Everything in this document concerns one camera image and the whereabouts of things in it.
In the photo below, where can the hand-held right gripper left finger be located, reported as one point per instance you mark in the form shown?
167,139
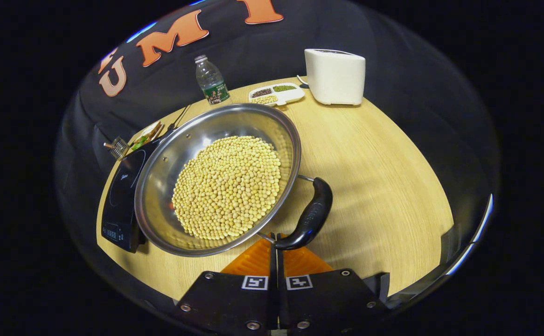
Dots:
227,298

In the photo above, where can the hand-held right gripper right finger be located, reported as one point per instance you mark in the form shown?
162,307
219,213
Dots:
328,298

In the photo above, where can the black induction cooktop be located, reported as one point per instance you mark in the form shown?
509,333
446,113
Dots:
122,196

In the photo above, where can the pile of yellow soybeans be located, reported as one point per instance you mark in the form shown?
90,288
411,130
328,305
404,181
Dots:
227,186

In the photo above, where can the sandwich with lettuce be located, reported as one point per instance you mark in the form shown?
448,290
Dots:
145,135

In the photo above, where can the small white plate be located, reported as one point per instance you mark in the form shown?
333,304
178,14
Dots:
134,140

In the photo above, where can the white divided bean tray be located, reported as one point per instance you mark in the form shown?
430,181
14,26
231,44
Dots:
290,95

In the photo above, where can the clear plastic water bottle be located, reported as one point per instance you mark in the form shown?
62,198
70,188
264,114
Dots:
212,81

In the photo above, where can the white toaster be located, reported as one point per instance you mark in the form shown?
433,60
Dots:
335,77

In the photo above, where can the black backdrop cloth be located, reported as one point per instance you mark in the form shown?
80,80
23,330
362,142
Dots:
253,56

